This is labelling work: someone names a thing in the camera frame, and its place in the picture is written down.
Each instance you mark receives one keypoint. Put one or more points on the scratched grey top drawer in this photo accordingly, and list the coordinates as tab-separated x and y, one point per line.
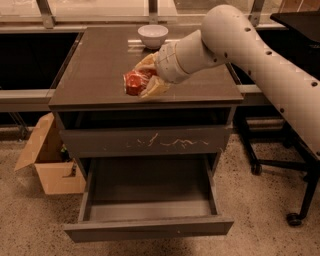
115	142

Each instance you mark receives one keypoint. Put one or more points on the open grey middle drawer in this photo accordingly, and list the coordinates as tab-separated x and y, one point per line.
149	197

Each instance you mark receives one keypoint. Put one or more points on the red coke can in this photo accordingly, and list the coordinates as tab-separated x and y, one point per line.
135	81

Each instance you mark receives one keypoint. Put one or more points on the white ceramic bowl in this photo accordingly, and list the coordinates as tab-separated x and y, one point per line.
153	36

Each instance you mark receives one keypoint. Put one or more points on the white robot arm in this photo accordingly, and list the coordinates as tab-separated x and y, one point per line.
226	35

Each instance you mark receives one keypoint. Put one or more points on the open cardboard box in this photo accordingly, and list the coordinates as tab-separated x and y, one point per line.
44	151

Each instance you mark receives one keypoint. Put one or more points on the metal window railing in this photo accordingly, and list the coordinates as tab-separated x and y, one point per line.
53	14

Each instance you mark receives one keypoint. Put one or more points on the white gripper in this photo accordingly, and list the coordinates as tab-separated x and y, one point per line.
167	63

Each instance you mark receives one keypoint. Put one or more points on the grey drawer cabinet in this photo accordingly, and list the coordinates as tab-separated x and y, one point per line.
91	93

